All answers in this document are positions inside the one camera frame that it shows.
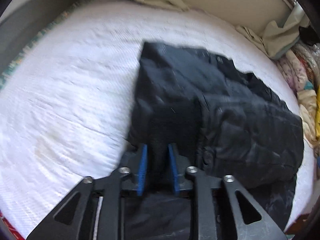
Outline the black jacket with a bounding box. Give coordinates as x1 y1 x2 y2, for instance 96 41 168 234
123 42 304 239

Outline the white quilted mattress cover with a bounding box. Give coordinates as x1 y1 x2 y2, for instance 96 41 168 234
1 0 315 239

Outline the green floral bed sheet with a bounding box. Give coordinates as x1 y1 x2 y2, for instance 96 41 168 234
1 10 73 89

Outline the pile of folded blankets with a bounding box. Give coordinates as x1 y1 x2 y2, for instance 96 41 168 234
276 42 320 151

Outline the black garment on pile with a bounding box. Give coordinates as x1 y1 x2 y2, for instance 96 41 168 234
299 26 319 46

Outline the dark grey headboard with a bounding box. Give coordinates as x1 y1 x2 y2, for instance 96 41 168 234
1 0 78 72

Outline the beige curtain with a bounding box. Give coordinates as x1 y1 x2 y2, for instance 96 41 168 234
85 0 312 60

